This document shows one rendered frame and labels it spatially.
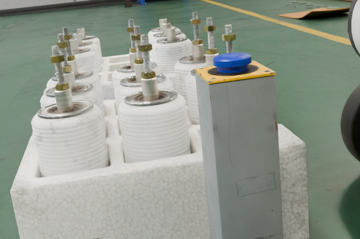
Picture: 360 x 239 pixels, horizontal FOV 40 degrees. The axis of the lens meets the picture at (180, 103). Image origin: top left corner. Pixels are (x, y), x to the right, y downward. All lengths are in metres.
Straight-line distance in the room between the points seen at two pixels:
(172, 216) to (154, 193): 0.04
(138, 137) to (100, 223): 0.12
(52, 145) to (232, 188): 0.26
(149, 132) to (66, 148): 0.11
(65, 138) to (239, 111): 0.25
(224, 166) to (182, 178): 0.15
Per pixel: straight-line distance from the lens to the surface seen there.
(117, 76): 0.90
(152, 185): 0.65
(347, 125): 0.97
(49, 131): 0.66
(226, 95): 0.49
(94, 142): 0.67
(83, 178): 0.64
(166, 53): 1.18
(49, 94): 0.79
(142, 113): 0.65
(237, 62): 0.51
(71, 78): 0.80
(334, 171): 1.04
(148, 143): 0.66
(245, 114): 0.50
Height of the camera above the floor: 0.43
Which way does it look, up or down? 16 degrees down
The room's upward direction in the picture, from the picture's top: 6 degrees counter-clockwise
